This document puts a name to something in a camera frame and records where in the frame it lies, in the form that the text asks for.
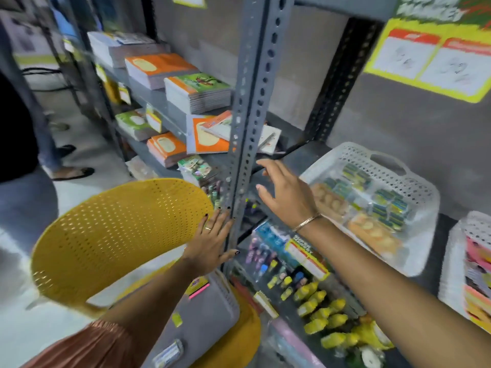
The person's left hand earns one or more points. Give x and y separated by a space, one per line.
209 249

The person's right hand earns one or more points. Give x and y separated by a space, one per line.
291 197

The person's left middle finger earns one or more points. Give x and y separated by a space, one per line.
219 223

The person's left thumb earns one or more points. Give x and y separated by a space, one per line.
231 254

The person's right thumb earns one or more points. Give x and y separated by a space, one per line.
266 196

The person's left little finger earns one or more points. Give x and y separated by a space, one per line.
202 225

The person's right forearm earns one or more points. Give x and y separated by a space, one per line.
383 295

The person's left forearm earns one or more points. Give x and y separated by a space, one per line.
153 298

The bunch of coloured markers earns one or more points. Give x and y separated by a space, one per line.
214 193

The blister pack of pens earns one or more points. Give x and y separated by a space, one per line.
264 245

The yellow and pink packet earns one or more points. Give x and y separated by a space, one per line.
197 287

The pile of green printed packets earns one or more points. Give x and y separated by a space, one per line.
195 168

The orange eraser pack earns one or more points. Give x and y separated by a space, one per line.
374 233
330 201

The grey plastic basket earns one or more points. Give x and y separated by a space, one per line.
203 321

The yellow and red shelf label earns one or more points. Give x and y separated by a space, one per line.
307 258

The orange notebook with yellow oval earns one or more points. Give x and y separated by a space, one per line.
205 139

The white and orange notebook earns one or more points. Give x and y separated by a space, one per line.
220 126

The small stack of orange notebooks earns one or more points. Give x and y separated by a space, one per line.
167 149

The clear plastic wrapped pack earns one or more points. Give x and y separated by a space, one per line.
140 168

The small yellow eraser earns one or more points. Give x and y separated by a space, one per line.
177 319

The yellow perforated plastic chair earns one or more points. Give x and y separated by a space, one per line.
115 233

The grey slotted metal shelf rack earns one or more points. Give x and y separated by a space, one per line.
255 91

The pink plastic packets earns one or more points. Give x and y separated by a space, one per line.
295 344

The row of yellow glue bottles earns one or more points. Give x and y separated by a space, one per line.
326 314

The pile of green blue erasers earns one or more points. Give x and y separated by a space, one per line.
379 205

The yellow price label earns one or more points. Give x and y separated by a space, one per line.
124 94
154 119
69 45
101 73

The white wrapped packet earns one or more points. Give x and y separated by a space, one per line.
168 354

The stack of pale green notebooks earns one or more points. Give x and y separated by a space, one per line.
134 124

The stack of green cover notebooks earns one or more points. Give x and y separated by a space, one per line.
197 93

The black sandal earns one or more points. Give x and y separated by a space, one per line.
67 150
75 174

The black slotted metal upright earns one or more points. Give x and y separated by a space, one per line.
341 80

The white perforated plastic basket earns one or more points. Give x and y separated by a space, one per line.
418 195

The peach pleated sleeve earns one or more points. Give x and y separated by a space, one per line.
84 348

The stack of white notebooks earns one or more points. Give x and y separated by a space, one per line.
115 47

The yellow paper note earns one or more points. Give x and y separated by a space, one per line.
188 0

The yellow and red price poster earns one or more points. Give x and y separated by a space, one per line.
429 53

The white basket with colourful packets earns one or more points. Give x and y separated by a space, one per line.
473 272

